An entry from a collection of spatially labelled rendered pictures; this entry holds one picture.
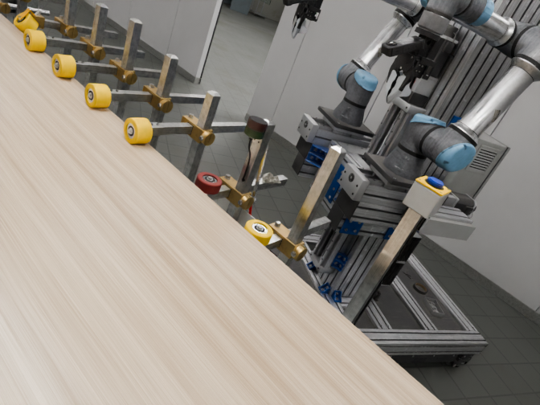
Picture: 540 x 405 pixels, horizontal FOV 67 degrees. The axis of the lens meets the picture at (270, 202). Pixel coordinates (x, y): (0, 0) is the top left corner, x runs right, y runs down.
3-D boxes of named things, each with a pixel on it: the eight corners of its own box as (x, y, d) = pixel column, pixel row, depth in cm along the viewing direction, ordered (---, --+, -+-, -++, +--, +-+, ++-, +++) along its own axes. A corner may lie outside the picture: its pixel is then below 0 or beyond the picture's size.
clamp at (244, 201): (225, 186, 143) (229, 174, 141) (251, 208, 137) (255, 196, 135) (213, 189, 139) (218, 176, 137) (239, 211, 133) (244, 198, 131)
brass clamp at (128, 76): (120, 71, 174) (121, 60, 171) (137, 85, 167) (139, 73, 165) (106, 71, 169) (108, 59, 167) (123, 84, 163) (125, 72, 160)
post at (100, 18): (87, 108, 193) (104, 3, 171) (91, 112, 191) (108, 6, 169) (79, 108, 190) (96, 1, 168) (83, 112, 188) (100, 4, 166)
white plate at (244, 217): (214, 212, 150) (222, 190, 145) (262, 256, 138) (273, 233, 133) (212, 213, 149) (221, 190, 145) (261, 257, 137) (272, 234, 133)
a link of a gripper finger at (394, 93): (404, 110, 120) (421, 80, 116) (390, 106, 117) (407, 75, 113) (398, 106, 123) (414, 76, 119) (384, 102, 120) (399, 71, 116)
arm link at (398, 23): (340, 86, 195) (426, -13, 178) (329, 77, 207) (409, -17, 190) (355, 100, 201) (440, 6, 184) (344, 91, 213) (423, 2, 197)
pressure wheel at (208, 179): (202, 198, 136) (211, 169, 131) (217, 212, 132) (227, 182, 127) (182, 202, 130) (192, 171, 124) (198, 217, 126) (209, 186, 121)
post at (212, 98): (179, 205, 160) (214, 89, 138) (184, 210, 158) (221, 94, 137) (172, 206, 157) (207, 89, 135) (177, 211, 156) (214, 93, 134)
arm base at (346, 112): (352, 116, 208) (361, 99, 203) (366, 129, 196) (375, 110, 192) (327, 109, 201) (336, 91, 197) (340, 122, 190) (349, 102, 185)
